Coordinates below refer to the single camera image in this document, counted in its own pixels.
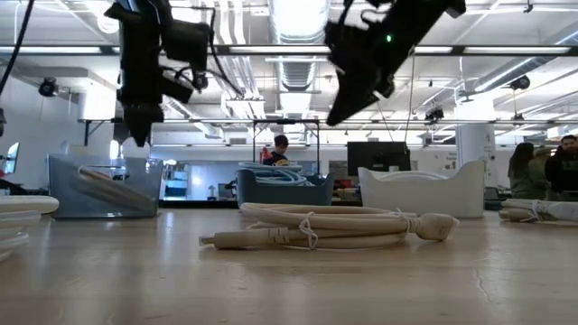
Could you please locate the light blue HDMI cable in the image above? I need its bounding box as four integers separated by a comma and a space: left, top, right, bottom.
238, 161, 304, 173
252, 169, 313, 188

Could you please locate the white plastic bin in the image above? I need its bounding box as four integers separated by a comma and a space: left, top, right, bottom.
358, 160, 487, 219

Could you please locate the person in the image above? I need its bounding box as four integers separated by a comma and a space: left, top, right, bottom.
544, 134, 578, 202
508, 142, 550, 201
263, 134, 291, 167

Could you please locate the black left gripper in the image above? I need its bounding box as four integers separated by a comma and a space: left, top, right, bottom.
117, 17, 194, 148

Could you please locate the black overhead light bar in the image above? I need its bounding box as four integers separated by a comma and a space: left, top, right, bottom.
0, 43, 578, 57

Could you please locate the black metal frame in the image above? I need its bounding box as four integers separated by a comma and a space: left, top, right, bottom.
83, 117, 154, 146

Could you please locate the black computer monitor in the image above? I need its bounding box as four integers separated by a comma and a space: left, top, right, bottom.
346, 141, 412, 177

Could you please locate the white round column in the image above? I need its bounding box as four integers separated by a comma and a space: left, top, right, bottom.
455, 124, 498, 200

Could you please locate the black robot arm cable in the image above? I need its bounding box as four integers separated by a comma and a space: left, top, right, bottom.
0, 0, 36, 97

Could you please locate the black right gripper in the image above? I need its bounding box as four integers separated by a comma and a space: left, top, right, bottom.
323, 21, 399, 127

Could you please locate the clear plastic bin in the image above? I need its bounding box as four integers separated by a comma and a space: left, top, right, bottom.
48, 153, 164, 220

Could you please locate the lit computer screen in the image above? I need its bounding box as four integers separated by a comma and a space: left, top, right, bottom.
4, 142, 21, 175

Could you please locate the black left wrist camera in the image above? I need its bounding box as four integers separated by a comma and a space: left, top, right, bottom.
162, 20, 213, 73

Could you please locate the teal plastic bin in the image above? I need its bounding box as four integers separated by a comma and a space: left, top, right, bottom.
235, 169, 336, 209

